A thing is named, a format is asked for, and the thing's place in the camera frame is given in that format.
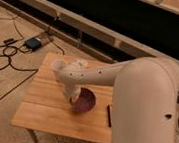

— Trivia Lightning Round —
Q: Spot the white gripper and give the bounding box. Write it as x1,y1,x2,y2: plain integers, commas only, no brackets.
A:
62,82,81,104

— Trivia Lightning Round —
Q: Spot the dark purple ceramic bowl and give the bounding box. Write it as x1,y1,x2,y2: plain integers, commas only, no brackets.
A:
71,87,96,113

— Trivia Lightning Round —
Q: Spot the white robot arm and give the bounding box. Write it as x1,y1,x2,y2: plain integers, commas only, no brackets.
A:
51,57,179,143

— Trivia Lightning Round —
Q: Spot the wooden table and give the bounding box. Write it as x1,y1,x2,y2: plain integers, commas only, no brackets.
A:
11,52,113,143

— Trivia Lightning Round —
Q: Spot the black orange rectangular box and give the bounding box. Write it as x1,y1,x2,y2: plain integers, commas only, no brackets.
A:
107,105,112,128

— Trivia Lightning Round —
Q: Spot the black power adapter box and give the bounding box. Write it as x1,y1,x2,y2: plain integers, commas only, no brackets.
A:
24,37,42,51

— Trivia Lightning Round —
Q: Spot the small black device on floor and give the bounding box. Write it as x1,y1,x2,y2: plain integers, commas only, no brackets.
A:
3,38,17,46

